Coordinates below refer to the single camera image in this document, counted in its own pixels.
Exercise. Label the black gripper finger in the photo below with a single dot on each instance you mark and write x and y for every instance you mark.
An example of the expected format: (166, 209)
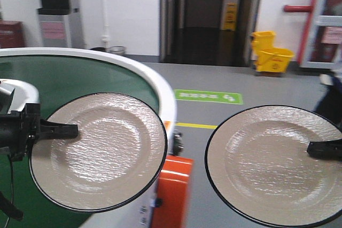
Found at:
(325, 150)

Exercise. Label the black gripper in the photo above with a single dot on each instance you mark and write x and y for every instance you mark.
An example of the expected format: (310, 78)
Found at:
(21, 129)

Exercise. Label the beige plate black rim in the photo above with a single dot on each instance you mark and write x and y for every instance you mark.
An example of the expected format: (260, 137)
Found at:
(118, 154)
(257, 163)

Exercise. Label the green rotary conveyor belt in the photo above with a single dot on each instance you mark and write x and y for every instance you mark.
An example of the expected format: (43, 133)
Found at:
(59, 79)

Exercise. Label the black water dispenser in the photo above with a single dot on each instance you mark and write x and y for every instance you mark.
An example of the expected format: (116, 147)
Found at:
(60, 23)

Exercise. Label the red fire extinguisher box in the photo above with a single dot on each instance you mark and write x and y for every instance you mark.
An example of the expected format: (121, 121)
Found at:
(12, 35)

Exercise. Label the metal mesh waste bin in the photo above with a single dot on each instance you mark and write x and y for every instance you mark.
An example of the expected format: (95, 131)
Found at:
(117, 50)

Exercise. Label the yellow mop bucket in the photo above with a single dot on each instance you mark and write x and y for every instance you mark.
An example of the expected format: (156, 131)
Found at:
(269, 59)

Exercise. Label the white outer conveyor rim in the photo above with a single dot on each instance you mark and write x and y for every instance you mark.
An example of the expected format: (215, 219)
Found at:
(139, 212)

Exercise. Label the orange conveyor motor box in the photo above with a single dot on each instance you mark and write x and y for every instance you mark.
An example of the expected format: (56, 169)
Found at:
(173, 193)

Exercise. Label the yellow wet floor sign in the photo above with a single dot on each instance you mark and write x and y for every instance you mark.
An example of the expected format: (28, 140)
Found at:
(230, 17)

